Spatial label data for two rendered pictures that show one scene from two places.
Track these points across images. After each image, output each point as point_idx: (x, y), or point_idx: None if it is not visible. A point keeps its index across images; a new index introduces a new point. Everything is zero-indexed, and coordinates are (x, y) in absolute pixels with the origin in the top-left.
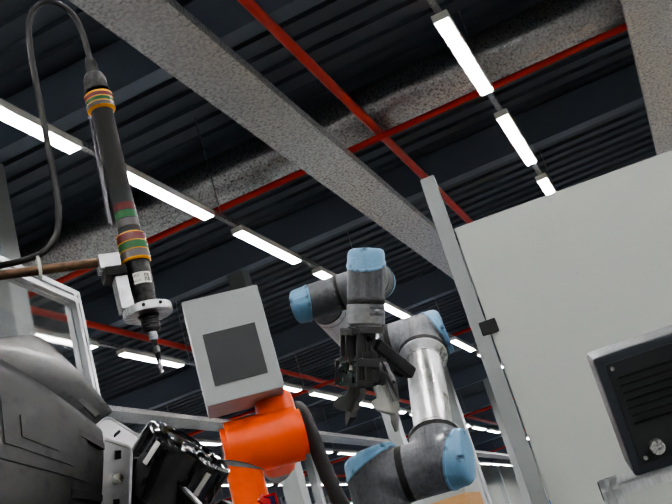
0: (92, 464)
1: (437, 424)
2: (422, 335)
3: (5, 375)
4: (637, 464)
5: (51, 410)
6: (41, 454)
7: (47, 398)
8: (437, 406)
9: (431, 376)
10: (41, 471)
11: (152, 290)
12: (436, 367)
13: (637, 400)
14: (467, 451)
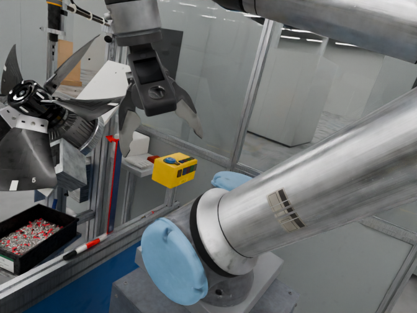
0: None
1: (191, 203)
2: None
3: (13, 58)
4: None
5: (15, 69)
6: (12, 80)
7: (15, 66)
8: (239, 193)
9: (316, 149)
10: (12, 84)
11: (48, 20)
12: (360, 140)
13: None
14: (159, 259)
